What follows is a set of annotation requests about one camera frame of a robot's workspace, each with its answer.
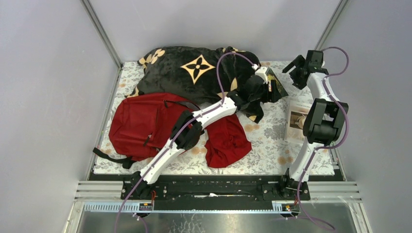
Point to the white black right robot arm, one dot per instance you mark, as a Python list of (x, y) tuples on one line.
[(324, 123)]

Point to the green dark cover book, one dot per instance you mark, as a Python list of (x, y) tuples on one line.
[(276, 90)]

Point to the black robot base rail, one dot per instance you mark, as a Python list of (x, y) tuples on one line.
[(216, 193)]

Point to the red student backpack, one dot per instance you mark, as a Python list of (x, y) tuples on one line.
[(142, 124)]

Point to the black floral plush blanket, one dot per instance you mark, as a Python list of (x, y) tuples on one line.
[(200, 75)]

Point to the red cloth garment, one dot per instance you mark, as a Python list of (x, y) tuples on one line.
[(227, 142)]

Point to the white beige cover book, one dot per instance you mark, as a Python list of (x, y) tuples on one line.
[(296, 116)]

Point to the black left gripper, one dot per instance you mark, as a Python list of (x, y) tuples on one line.
[(270, 89)]

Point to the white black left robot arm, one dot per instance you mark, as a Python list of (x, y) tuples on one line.
[(187, 131)]

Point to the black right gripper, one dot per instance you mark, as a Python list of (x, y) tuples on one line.
[(298, 83)]

